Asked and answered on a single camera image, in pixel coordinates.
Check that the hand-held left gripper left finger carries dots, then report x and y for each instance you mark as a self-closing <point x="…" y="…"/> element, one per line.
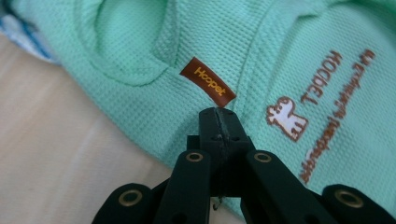
<point x="208" y="137"/>

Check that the mint green pet garment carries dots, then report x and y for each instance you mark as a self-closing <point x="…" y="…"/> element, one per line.
<point x="249" y="46"/>

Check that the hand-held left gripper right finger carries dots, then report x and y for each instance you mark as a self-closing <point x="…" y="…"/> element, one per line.
<point x="233" y="137"/>

